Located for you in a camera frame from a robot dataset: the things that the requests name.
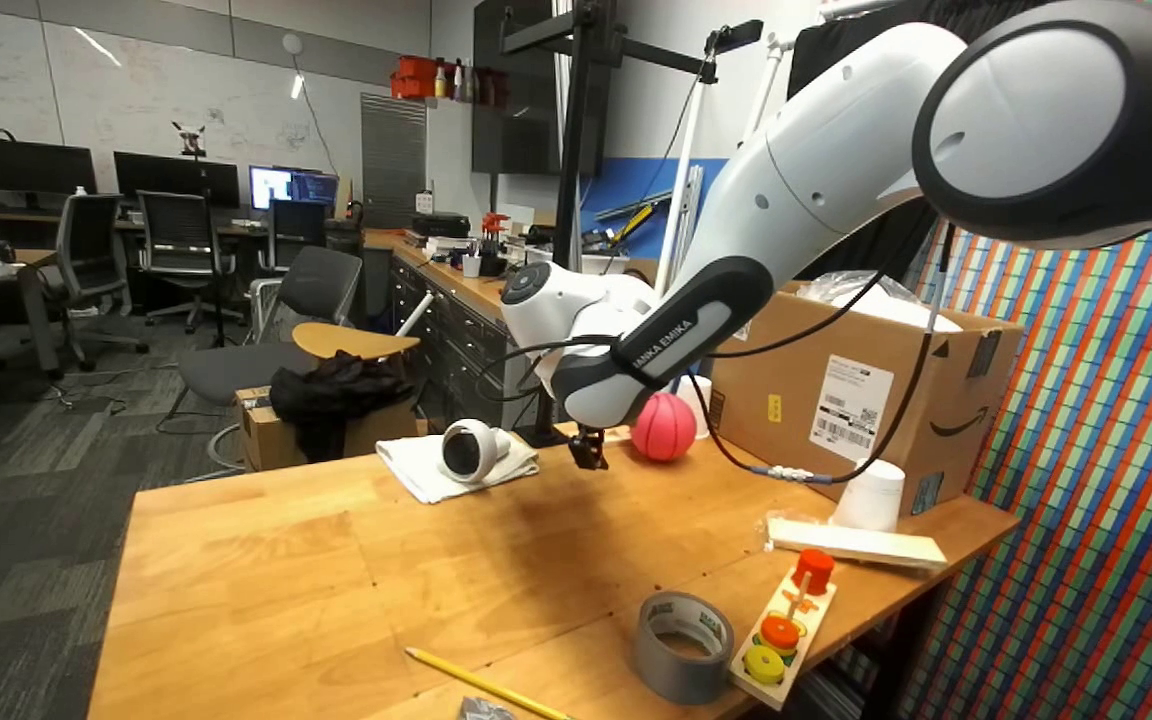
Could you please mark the white folded cloth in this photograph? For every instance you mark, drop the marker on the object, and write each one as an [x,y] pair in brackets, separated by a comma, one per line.
[419,466]

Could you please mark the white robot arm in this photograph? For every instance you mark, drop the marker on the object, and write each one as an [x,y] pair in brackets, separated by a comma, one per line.
[1028,135]

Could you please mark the brown cardboard box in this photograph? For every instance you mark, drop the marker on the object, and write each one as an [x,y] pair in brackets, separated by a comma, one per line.
[813,385]

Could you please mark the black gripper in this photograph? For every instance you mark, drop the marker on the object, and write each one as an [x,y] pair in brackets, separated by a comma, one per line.
[587,446]

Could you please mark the yellow pencil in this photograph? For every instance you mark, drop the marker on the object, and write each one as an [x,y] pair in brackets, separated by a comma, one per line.
[486,687]

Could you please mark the white paper cup near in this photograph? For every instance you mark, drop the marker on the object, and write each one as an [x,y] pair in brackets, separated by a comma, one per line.
[872,498]

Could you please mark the round wooden stool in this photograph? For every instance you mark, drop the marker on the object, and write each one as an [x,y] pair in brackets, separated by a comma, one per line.
[321,341]

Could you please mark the wooden peg stacking toy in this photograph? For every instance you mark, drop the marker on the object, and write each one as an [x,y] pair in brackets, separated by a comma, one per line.
[781,637]

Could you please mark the black vertical camera pole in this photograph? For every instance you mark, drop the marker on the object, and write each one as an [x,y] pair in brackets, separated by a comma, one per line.
[593,43]

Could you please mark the crumpled foil piece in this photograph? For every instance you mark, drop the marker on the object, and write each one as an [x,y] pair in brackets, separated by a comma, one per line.
[481,709]

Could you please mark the wooden workbench with drawers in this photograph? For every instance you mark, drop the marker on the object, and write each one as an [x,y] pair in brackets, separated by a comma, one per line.
[461,361]

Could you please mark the pink rubber basketball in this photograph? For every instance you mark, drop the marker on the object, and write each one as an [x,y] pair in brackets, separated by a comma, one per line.
[667,428]

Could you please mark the grey duct tape roll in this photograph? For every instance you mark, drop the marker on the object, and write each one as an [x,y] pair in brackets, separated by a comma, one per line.
[682,650]

